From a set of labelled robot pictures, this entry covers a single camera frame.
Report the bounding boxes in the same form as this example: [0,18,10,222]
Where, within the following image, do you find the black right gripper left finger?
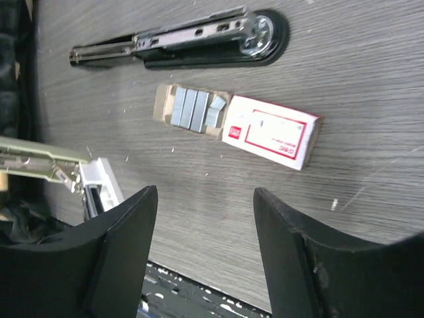
[1,185,158,317]

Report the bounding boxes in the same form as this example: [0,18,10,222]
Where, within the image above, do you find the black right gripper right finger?
[254,187,423,317]

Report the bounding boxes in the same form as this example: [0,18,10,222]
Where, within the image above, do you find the red white staple box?
[153,83,323,171]

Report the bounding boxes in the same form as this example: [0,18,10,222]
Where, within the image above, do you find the silver staple strips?
[170,87,227,134]

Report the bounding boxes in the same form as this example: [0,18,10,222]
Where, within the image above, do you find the black stapler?
[69,6,290,70]

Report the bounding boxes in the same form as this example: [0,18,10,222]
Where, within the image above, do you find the black floral cushion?
[1,1,43,244]

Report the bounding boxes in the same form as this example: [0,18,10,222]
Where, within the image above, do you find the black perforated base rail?
[136,261,272,318]

